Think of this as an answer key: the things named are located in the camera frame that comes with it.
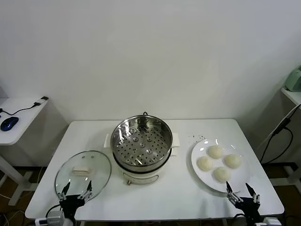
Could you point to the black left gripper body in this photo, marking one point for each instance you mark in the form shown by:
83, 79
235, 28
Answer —
71, 203

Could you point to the stainless steel steamer basket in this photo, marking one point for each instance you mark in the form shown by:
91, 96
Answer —
141, 146

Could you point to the white round plate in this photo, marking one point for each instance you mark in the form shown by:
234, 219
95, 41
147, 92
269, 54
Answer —
202, 150

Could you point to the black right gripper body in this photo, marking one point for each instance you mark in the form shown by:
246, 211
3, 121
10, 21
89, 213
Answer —
249, 208

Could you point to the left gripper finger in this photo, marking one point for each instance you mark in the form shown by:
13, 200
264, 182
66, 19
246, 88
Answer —
64, 193
87, 193

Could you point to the pale green appliance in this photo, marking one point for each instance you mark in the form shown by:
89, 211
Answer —
295, 80

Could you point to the blue computer mouse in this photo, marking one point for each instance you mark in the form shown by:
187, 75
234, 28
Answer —
9, 123

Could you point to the scattered dark crumbs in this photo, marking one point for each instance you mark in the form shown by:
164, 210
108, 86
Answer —
201, 136

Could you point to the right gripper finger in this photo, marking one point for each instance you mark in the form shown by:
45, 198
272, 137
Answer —
231, 195
255, 197

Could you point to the white electric cooker base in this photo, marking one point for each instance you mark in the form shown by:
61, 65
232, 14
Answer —
138, 176

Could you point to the glass pot lid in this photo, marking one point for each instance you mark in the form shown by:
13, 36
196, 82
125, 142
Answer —
98, 164

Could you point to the white steamed baozi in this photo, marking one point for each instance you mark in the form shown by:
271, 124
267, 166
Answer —
205, 163
232, 161
221, 174
216, 151

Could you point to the white side table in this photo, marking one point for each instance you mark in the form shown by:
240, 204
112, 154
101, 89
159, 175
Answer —
23, 122

